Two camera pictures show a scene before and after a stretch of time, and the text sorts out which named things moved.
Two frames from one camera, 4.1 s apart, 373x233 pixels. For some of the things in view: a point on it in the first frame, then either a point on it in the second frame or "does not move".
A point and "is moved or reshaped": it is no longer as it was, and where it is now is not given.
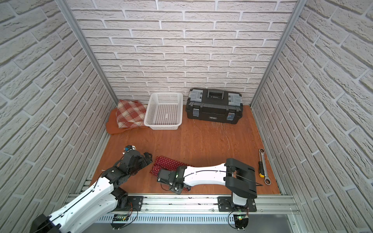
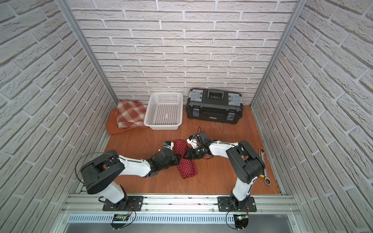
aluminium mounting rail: x=206 y=205 does not move
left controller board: x=119 y=217 does not move
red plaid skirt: x=130 y=113 does not move
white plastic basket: x=164 y=111 does not move
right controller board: x=241 y=221 does not move
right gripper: x=172 y=189 → x=191 y=155
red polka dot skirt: x=161 y=162 is moved or reshaped
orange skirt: x=112 y=124 does not move
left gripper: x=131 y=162 → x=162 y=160
